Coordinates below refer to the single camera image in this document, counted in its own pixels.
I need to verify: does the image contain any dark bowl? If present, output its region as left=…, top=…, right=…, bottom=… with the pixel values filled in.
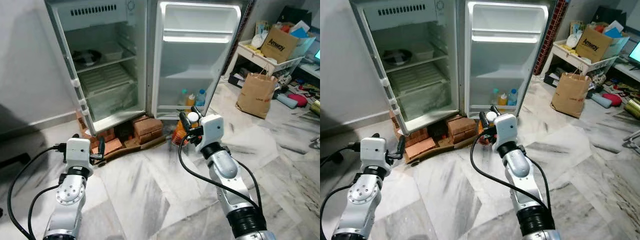
left=383, top=49, right=414, bottom=66
left=72, top=49, right=102, bottom=67

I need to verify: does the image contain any black furniture foot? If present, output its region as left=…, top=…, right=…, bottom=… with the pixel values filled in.
left=320, top=151, right=344, bottom=167
left=0, top=152, right=31, bottom=170

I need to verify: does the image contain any brown wooden base board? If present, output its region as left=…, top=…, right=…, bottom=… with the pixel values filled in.
left=94, top=131, right=169, bottom=164
left=406, top=131, right=482, bottom=164

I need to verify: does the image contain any white open fridge cabinet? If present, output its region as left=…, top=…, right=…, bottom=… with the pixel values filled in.
left=44, top=0, right=151, bottom=137
left=350, top=0, right=462, bottom=136

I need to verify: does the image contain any orange bottle with white cap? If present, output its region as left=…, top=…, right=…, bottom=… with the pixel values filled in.
left=476, top=110, right=498, bottom=146
left=172, top=112, right=200, bottom=147

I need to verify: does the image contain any red clay brick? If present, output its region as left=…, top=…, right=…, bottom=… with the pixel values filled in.
left=132, top=115, right=164, bottom=139
left=446, top=115, right=477, bottom=137
left=404, top=137, right=437, bottom=161
left=90, top=137, right=124, bottom=156

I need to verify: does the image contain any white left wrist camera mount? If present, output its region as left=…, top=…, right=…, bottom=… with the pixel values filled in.
left=359, top=136, right=389, bottom=169
left=66, top=138, right=94, bottom=169

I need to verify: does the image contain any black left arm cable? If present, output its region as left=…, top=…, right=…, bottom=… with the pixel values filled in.
left=320, top=142, right=362, bottom=240
left=7, top=143, right=68, bottom=240

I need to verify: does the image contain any black bag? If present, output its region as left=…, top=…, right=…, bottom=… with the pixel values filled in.
left=590, top=5, right=627, bottom=29
left=276, top=5, right=314, bottom=30

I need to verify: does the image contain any white plastic crate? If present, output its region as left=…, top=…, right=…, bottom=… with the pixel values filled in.
left=238, top=35, right=317, bottom=75
left=553, top=34, right=631, bottom=76

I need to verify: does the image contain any pink red pouch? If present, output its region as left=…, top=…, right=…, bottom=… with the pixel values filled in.
left=287, top=93, right=309, bottom=108
left=601, top=92, right=623, bottom=107

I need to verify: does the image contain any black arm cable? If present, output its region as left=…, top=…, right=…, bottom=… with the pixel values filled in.
left=7, top=143, right=68, bottom=240
left=320, top=142, right=362, bottom=240
left=178, top=131, right=264, bottom=212
left=469, top=131, right=552, bottom=211

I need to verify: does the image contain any brown paper shopping bag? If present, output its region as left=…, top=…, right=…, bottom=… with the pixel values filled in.
left=236, top=70, right=279, bottom=120
left=551, top=70, right=592, bottom=119

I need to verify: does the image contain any red brick pattern pillar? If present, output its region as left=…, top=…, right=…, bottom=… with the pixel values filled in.
left=235, top=0, right=258, bottom=56
left=533, top=0, right=568, bottom=77

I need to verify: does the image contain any white low shelf rack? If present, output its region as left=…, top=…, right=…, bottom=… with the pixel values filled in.
left=227, top=47, right=306, bottom=90
left=542, top=47, right=618, bottom=90

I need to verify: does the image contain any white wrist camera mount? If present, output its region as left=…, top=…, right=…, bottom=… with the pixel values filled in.
left=66, top=138, right=94, bottom=169
left=198, top=114, right=224, bottom=152
left=359, top=136, right=389, bottom=169
left=492, top=113, right=518, bottom=151

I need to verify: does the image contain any white fridge door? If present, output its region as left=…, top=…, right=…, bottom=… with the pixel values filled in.
left=151, top=0, right=251, bottom=122
left=462, top=0, right=559, bottom=119

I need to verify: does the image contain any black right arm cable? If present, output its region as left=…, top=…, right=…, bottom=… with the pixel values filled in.
left=178, top=131, right=264, bottom=212
left=469, top=131, right=552, bottom=211

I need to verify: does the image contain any light blue roll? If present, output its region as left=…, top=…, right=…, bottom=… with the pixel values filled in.
left=275, top=94, right=299, bottom=110
left=590, top=93, right=613, bottom=109

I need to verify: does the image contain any brown Amway cardboard box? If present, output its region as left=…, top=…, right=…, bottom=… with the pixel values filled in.
left=260, top=27, right=302, bottom=64
left=575, top=26, right=617, bottom=63

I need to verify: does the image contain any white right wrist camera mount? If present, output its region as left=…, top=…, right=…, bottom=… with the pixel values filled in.
left=492, top=113, right=518, bottom=151
left=198, top=114, right=224, bottom=152

